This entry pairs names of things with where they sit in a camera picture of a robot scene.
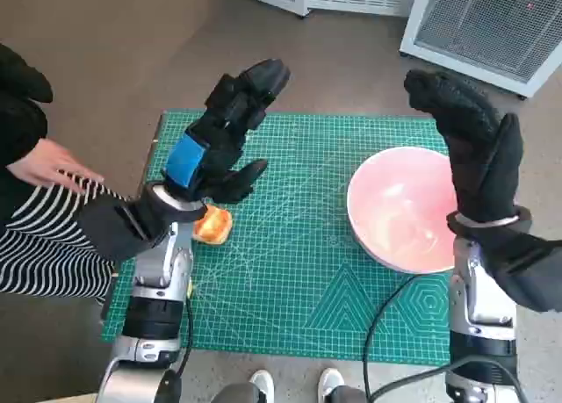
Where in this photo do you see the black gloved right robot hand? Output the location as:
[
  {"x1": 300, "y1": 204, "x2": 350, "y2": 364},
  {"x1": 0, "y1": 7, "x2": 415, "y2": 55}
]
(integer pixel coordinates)
[{"x1": 402, "y1": 68, "x2": 527, "y2": 224}]

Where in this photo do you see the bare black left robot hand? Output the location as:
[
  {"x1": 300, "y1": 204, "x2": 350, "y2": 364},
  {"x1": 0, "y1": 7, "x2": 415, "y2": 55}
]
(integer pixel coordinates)
[{"x1": 160, "y1": 58, "x2": 292, "y2": 205}]

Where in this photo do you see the person's hand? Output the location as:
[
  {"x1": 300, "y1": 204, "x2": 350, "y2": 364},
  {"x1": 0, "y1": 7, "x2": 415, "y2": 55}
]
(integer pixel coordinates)
[{"x1": 5, "y1": 138, "x2": 105, "y2": 190}]

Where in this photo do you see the pink bowl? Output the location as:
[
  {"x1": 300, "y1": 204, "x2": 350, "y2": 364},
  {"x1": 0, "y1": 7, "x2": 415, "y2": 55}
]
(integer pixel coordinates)
[{"x1": 346, "y1": 146, "x2": 461, "y2": 276}]

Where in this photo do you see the braided orange toy bread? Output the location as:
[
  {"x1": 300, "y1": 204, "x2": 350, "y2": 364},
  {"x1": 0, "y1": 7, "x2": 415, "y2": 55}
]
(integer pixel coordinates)
[{"x1": 191, "y1": 203, "x2": 234, "y2": 247}]

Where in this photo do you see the person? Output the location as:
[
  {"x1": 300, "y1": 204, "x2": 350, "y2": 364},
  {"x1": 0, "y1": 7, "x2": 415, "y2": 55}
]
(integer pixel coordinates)
[{"x1": 0, "y1": 42, "x2": 129, "y2": 306}]

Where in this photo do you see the white cabinet with mesh panel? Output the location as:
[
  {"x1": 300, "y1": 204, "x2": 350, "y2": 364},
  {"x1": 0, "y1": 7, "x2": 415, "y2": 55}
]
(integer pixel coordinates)
[{"x1": 398, "y1": 0, "x2": 562, "y2": 100}]

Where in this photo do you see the green cutting mat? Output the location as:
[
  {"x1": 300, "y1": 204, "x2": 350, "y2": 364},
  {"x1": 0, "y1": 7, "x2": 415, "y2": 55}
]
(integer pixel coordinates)
[{"x1": 100, "y1": 108, "x2": 467, "y2": 368}]

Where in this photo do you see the white shoe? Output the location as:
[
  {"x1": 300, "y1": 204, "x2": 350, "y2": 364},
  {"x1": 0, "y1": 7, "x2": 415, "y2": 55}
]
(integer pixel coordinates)
[
  {"x1": 249, "y1": 369, "x2": 276, "y2": 403},
  {"x1": 317, "y1": 367, "x2": 346, "y2": 403}
]

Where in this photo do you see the dark grey leg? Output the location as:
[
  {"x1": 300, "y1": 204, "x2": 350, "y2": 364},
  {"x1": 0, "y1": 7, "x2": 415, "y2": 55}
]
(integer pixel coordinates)
[
  {"x1": 328, "y1": 385, "x2": 371, "y2": 403},
  {"x1": 210, "y1": 380, "x2": 262, "y2": 403}
]

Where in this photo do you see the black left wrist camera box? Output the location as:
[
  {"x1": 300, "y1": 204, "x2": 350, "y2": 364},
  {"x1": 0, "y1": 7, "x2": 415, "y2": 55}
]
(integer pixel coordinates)
[{"x1": 76, "y1": 195, "x2": 155, "y2": 264}]

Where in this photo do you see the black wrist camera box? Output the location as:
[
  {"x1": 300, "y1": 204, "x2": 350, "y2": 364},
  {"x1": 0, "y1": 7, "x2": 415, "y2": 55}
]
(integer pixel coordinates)
[
  {"x1": 477, "y1": 230, "x2": 562, "y2": 313},
  {"x1": 76, "y1": 195, "x2": 155, "y2": 264}
]

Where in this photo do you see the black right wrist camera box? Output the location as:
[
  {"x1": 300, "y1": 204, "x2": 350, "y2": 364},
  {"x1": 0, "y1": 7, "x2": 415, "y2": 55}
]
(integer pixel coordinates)
[{"x1": 477, "y1": 230, "x2": 562, "y2": 313}]

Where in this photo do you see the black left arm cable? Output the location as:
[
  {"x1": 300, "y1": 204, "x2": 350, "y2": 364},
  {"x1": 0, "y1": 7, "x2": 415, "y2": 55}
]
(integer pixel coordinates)
[{"x1": 168, "y1": 283, "x2": 196, "y2": 403}]

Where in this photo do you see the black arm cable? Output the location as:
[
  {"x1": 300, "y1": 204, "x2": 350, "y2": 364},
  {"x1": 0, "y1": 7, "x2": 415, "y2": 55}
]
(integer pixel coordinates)
[
  {"x1": 362, "y1": 272, "x2": 454, "y2": 403},
  {"x1": 168, "y1": 283, "x2": 196, "y2": 403}
]

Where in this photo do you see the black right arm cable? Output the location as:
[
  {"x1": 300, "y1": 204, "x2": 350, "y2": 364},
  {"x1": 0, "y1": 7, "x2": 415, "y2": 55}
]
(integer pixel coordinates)
[{"x1": 362, "y1": 272, "x2": 454, "y2": 403}]

